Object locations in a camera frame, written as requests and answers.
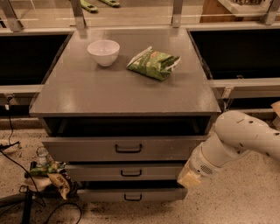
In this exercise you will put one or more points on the green packet on floor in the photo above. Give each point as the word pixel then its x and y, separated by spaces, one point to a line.
pixel 42 171

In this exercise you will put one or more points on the wooden box in background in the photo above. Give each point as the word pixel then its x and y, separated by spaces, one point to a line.
pixel 224 11

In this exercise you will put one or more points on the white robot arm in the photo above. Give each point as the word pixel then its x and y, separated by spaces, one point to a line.
pixel 235 134

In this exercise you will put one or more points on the grey top drawer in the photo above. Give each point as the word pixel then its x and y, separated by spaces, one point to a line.
pixel 85 140

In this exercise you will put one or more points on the grey drawer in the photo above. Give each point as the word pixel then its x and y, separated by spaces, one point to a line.
pixel 85 140
pixel 124 172
pixel 141 190

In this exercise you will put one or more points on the grey bottom drawer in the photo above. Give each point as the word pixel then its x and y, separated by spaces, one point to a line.
pixel 141 190

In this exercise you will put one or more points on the grey drawer cabinet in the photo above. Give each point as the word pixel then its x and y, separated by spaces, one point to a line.
pixel 77 86

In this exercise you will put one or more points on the brown snack bag on floor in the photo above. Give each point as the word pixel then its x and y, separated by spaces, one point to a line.
pixel 39 184

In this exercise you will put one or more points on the clear glass jar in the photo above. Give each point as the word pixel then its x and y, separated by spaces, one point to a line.
pixel 43 156

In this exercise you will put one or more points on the grey middle drawer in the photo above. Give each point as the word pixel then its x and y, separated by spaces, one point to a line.
pixel 124 172

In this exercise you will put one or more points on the black stand leg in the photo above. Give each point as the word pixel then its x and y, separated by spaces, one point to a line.
pixel 25 198

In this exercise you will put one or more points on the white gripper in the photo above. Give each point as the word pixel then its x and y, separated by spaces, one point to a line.
pixel 199 166

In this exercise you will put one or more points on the white ceramic bowl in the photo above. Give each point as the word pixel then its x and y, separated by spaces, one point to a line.
pixel 104 52

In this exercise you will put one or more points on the green tool in background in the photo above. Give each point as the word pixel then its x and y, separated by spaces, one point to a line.
pixel 86 5

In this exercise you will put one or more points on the green snack bag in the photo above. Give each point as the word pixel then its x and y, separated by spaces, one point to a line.
pixel 154 64

